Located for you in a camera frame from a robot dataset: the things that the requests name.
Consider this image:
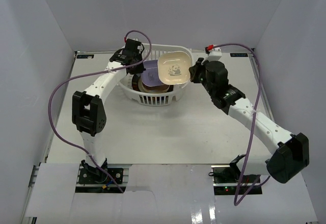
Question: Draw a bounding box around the purple panda dish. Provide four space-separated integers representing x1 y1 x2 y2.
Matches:
141 60 163 87

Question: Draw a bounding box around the black rimmed round plate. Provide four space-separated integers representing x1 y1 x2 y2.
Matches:
131 74 174 94

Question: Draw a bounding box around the cream panda dish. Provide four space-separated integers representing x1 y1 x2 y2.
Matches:
157 51 193 86

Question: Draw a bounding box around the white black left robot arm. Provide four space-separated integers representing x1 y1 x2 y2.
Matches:
72 39 145 183

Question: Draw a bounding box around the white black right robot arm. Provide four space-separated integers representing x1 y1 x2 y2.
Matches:
189 58 309 184

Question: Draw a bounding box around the white plastic dish bin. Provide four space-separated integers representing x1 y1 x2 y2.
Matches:
118 43 194 106

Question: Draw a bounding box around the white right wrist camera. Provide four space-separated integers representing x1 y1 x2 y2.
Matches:
204 45 222 62

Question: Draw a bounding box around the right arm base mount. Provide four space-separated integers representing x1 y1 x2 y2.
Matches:
208 154 262 196

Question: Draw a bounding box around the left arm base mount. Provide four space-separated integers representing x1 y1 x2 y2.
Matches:
75 160 126 193

